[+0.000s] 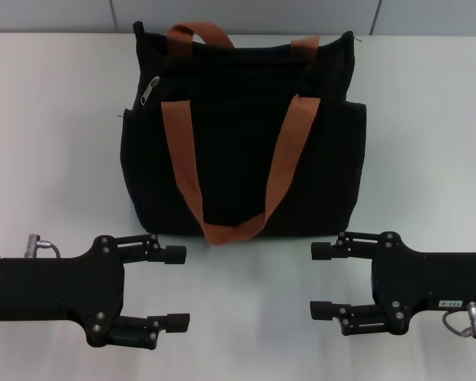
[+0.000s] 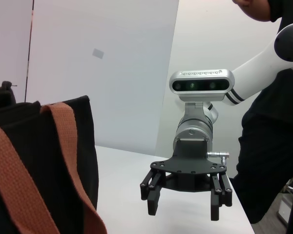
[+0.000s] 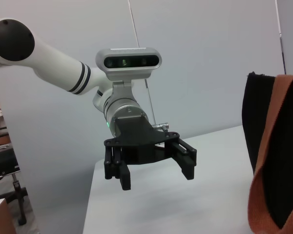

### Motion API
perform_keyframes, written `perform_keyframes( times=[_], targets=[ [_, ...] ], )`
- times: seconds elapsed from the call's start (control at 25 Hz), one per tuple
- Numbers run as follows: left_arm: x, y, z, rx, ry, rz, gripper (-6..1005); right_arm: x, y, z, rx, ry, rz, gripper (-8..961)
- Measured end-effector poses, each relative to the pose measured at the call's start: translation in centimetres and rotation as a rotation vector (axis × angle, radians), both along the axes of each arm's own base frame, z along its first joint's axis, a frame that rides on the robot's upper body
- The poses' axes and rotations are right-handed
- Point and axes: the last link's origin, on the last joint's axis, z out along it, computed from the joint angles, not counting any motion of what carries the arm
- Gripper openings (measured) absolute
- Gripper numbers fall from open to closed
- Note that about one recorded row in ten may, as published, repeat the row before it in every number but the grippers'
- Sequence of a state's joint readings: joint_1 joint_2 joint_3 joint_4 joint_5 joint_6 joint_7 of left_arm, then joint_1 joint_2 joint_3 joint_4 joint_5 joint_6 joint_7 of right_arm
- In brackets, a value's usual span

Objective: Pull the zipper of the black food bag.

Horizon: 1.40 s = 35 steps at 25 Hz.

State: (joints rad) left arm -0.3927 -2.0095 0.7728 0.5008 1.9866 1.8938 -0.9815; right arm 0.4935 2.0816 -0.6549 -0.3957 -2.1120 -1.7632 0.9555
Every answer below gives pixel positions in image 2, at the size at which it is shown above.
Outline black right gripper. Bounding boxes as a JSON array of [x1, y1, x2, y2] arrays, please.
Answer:
[[140, 137, 233, 221]]

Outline black food bag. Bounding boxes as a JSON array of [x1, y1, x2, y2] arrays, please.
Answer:
[[0, 80, 107, 234]]

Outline person's bare forearm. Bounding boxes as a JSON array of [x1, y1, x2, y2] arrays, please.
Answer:
[[233, 0, 272, 22]]

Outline person in black clothing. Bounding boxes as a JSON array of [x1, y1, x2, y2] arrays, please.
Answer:
[[230, 0, 293, 224]]

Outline grey box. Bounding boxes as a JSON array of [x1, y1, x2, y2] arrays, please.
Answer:
[[277, 194, 293, 221]]

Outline grey tape patch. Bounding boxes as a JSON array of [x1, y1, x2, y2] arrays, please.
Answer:
[[92, 48, 105, 59]]

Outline right gripper cable, silver plugs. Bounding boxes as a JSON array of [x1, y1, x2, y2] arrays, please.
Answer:
[[207, 151, 230, 165]]

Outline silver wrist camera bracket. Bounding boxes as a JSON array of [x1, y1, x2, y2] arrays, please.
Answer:
[[184, 101, 212, 118]]

